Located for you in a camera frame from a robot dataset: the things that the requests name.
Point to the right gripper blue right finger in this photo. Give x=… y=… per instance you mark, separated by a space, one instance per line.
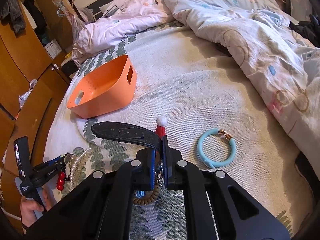
x=171 y=176

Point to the dark clothing pile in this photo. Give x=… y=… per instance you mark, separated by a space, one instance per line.
x=308 y=29

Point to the wooden wardrobe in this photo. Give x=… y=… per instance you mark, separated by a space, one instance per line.
x=23 y=58

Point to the cartoon print duvet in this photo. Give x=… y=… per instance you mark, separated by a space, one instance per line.
x=281 y=65

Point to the dark white nightstand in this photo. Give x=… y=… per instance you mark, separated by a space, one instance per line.
x=68 y=66

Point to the plastic bag in drawer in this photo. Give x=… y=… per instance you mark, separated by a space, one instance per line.
x=24 y=97

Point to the white pink crumpled blanket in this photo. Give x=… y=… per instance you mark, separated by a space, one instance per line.
x=121 y=18

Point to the red santa hat clip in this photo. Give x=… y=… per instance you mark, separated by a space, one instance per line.
x=161 y=124

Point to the white leaf pattern bedspread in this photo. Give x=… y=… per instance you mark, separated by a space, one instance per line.
x=197 y=88

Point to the person's left hand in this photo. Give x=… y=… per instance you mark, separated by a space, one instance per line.
x=28 y=207

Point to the pearl clear hair claw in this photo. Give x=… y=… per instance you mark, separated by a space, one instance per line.
x=76 y=163

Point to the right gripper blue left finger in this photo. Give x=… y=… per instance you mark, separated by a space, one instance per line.
x=147 y=157

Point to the red berry hair stick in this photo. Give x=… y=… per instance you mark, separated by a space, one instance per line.
x=61 y=181

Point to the orange plastic basket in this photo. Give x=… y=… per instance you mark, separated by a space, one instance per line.
x=106 y=89

